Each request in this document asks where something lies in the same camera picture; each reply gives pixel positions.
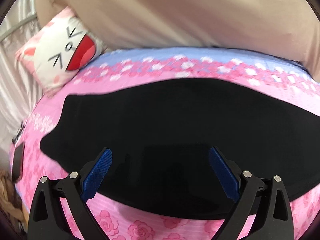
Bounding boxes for black pants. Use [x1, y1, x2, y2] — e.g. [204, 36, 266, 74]
[40, 79, 319, 219]

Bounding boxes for pink rose bed sheet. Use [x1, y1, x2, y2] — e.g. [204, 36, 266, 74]
[16, 48, 319, 239]

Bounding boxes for black smartphone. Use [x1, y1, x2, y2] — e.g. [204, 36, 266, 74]
[12, 142, 25, 184]

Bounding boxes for black eyeglasses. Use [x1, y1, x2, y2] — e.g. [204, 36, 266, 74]
[11, 121, 25, 145]

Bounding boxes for silver satin drape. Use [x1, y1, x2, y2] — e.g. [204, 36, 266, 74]
[0, 0, 46, 153]

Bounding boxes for white cat face pillow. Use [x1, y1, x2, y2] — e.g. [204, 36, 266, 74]
[16, 7, 107, 95]

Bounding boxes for beige curtain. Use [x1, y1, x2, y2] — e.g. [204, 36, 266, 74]
[35, 0, 319, 80]

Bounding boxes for grey metal bed rail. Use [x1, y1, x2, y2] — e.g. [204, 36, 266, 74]
[0, 14, 37, 42]

